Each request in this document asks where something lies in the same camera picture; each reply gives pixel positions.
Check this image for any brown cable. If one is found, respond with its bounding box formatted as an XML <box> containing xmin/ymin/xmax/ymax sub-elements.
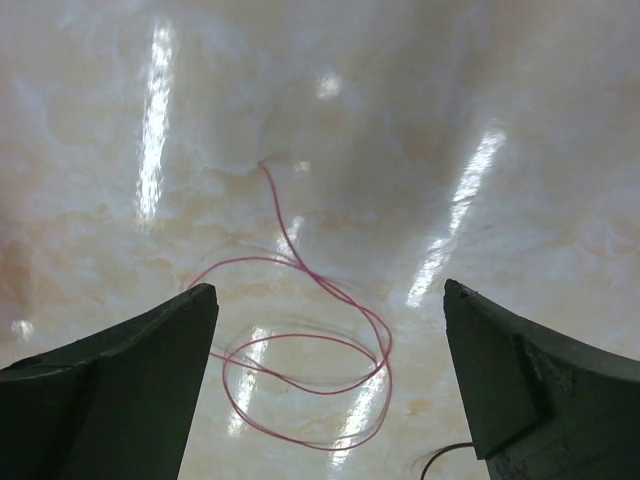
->
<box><xmin>419</xmin><ymin>442</ymin><xmax>474</xmax><ymax>480</ymax></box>

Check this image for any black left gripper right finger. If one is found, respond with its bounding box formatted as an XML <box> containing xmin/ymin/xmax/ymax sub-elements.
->
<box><xmin>443</xmin><ymin>279</ymin><xmax>639</xmax><ymax>480</ymax></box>

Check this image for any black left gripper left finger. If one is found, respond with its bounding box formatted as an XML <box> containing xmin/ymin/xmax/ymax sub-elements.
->
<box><xmin>1</xmin><ymin>283</ymin><xmax>219</xmax><ymax>479</ymax></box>

